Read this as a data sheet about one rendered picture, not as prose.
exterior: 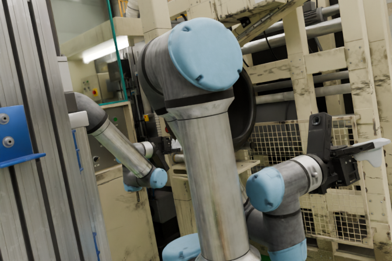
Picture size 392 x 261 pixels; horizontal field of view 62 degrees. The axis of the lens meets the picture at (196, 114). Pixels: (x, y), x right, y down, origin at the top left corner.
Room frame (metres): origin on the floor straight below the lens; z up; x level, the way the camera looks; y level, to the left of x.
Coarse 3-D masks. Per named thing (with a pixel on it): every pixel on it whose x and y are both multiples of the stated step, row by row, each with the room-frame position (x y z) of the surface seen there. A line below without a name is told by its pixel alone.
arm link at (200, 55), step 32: (192, 32) 0.47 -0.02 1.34; (224, 32) 0.51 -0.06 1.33; (160, 64) 0.52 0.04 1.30; (192, 64) 0.46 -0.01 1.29; (224, 64) 0.49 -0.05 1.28; (192, 96) 0.49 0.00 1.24; (224, 96) 0.50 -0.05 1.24; (192, 128) 0.50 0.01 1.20; (224, 128) 0.51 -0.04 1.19; (192, 160) 0.51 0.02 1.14; (224, 160) 0.51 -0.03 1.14; (192, 192) 0.52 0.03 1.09; (224, 192) 0.50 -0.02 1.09; (224, 224) 0.50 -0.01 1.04; (224, 256) 0.50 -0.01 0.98; (256, 256) 0.52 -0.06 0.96
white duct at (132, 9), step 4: (128, 0) 2.48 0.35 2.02; (132, 0) 2.44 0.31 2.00; (136, 0) 2.43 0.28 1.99; (128, 4) 2.47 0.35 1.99; (132, 4) 2.45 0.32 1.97; (136, 4) 2.45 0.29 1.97; (128, 8) 2.48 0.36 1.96; (132, 8) 2.46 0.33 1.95; (136, 8) 2.46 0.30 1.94; (128, 12) 2.48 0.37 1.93; (132, 12) 2.47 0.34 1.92; (136, 12) 2.48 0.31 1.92; (128, 16) 2.49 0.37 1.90; (132, 16) 2.49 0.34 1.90; (136, 16) 2.50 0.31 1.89; (140, 16) 2.53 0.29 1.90
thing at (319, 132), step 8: (320, 112) 0.73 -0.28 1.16; (312, 120) 0.74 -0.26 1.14; (320, 120) 0.72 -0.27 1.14; (328, 120) 0.72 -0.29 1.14; (312, 128) 0.73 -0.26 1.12; (320, 128) 0.71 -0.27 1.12; (328, 128) 0.71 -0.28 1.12; (312, 136) 0.72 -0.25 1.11; (320, 136) 0.70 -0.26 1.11; (328, 136) 0.70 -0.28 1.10; (312, 144) 0.71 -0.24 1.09; (320, 144) 0.69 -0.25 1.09; (328, 144) 0.70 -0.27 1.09; (312, 152) 0.70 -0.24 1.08; (320, 152) 0.69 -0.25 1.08; (328, 152) 0.69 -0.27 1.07; (328, 160) 0.68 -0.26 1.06
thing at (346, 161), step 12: (312, 156) 0.67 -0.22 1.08; (336, 156) 0.69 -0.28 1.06; (348, 156) 0.70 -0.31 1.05; (324, 168) 0.65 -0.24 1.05; (336, 168) 0.69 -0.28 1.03; (348, 168) 0.70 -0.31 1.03; (324, 180) 0.65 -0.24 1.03; (336, 180) 0.69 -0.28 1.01; (348, 180) 0.68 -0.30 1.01; (312, 192) 0.68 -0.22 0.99; (324, 192) 0.66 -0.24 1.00
